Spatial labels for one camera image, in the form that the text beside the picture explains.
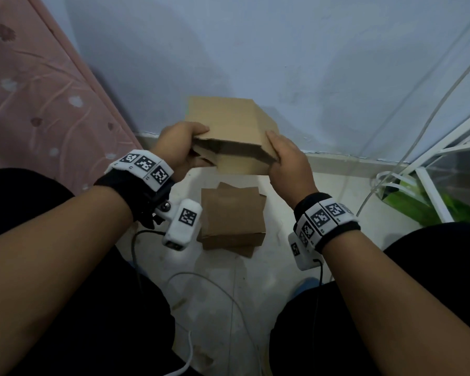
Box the person's left hand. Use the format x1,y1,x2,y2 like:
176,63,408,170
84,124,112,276
150,121,213,183

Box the person's right hand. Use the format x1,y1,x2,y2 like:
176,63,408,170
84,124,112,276
265,130,319,210

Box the taped brown cardboard box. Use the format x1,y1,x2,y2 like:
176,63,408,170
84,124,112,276
215,182,268,258

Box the person's left forearm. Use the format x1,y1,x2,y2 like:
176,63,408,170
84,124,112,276
0,186,135,376

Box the person's right forearm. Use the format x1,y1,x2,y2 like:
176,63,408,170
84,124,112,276
321,232,470,376

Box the person's right blue shoe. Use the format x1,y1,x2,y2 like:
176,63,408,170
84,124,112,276
291,277,320,299

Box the left wrist marker band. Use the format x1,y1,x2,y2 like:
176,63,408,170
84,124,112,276
93,149,175,230

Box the wrist marker band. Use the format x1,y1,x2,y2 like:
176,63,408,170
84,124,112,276
93,149,175,230
292,193,362,255

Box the right wrist marker band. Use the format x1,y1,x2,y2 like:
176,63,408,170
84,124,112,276
292,193,362,255

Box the green plastic bag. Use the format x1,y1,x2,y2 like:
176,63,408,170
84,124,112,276
382,187,470,227

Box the white metal rack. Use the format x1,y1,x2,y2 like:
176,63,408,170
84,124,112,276
399,107,470,224

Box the pink floral bedsheet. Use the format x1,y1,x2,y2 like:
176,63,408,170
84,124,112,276
0,0,144,196

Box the coiled white cable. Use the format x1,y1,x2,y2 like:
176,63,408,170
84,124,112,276
370,171,411,199

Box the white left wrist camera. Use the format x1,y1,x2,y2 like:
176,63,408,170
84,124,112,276
155,198,203,252

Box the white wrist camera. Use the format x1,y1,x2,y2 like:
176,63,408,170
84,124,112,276
288,232,324,272
155,198,203,252

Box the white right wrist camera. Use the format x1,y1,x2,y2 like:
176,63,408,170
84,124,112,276
288,232,324,272

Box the black left camera cable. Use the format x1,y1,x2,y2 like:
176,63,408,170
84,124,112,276
130,230,167,271

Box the white floor cable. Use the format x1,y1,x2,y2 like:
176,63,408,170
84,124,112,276
162,272,264,376

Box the thin grey wall cable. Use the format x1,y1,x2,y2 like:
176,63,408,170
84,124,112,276
355,46,470,218

